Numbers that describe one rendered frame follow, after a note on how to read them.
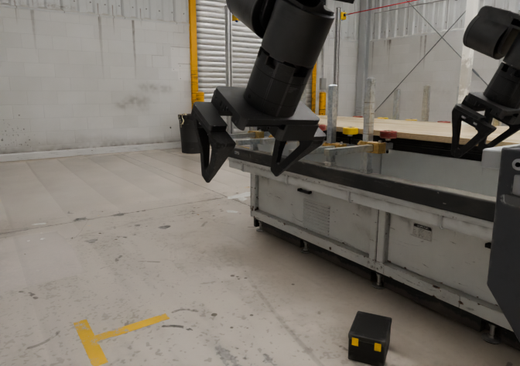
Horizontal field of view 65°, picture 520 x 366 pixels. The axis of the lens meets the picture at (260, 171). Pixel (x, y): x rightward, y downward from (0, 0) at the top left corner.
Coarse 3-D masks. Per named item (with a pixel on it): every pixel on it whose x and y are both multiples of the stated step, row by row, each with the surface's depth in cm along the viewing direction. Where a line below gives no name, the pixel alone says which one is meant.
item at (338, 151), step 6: (390, 144) 201; (324, 150) 181; (330, 150) 179; (336, 150) 181; (342, 150) 183; (348, 150) 185; (354, 150) 188; (360, 150) 190; (366, 150) 192; (372, 150) 195
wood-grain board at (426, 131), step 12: (324, 120) 290; (348, 120) 290; (360, 120) 290; (384, 120) 290; (396, 120) 290; (360, 132) 222; (408, 132) 199; (420, 132) 199; (432, 132) 199; (444, 132) 199; (468, 132) 199; (492, 132) 199; (516, 132) 199; (504, 144) 162
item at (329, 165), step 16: (256, 160) 275; (304, 160) 241; (320, 176) 225; (336, 176) 215; (352, 176) 205; (368, 176) 197; (384, 176) 194; (384, 192) 190; (400, 192) 183; (416, 192) 176; (432, 192) 170; (448, 192) 164; (464, 192) 164; (448, 208) 165; (464, 208) 159; (480, 208) 154
